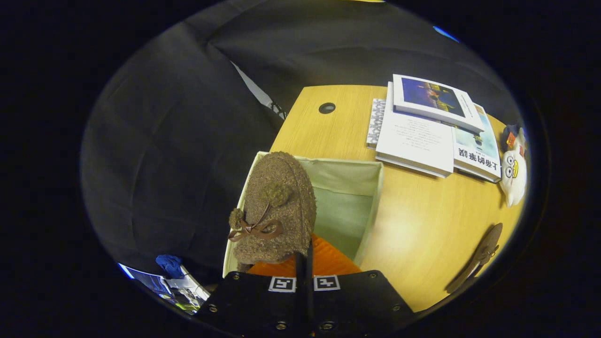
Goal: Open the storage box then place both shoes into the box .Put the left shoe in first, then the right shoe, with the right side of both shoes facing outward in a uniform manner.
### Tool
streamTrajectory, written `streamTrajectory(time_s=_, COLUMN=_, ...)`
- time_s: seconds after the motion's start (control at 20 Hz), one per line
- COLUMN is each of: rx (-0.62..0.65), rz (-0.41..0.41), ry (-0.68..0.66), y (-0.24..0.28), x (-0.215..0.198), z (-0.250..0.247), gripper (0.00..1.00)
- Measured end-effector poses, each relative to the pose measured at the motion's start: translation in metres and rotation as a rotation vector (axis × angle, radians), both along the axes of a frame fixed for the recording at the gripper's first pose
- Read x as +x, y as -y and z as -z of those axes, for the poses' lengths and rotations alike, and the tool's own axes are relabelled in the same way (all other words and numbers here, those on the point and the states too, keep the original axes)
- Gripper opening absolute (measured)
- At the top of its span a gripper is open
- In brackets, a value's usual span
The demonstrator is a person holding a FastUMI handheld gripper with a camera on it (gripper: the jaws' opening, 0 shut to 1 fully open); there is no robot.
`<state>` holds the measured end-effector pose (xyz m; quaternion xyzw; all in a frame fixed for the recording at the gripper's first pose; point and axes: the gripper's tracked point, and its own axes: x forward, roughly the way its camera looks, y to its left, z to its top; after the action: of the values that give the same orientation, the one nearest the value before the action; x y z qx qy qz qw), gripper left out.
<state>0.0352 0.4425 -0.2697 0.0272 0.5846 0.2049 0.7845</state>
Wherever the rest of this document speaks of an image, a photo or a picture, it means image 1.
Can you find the pale green fabric storage box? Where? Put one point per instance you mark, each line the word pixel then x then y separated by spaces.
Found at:
pixel 345 197

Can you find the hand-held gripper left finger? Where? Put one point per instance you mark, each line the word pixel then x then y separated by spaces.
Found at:
pixel 263 300

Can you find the blue cloth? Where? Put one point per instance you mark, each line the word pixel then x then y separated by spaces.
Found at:
pixel 170 265

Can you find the blue photo cover book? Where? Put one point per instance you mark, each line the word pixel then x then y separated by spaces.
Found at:
pixel 432 96

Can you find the brown fuzzy shoe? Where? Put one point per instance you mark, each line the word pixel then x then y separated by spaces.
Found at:
pixel 281 211
pixel 481 253

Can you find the dark blue penguin plush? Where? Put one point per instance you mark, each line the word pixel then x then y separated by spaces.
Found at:
pixel 511 138

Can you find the white plush toy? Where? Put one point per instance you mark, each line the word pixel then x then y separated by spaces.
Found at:
pixel 512 178

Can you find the black white patterned book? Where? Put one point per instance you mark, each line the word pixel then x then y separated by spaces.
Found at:
pixel 376 122

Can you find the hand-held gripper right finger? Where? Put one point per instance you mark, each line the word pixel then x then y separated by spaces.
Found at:
pixel 347 300

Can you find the plain white cover book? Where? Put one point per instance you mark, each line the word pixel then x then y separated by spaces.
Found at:
pixel 413 141

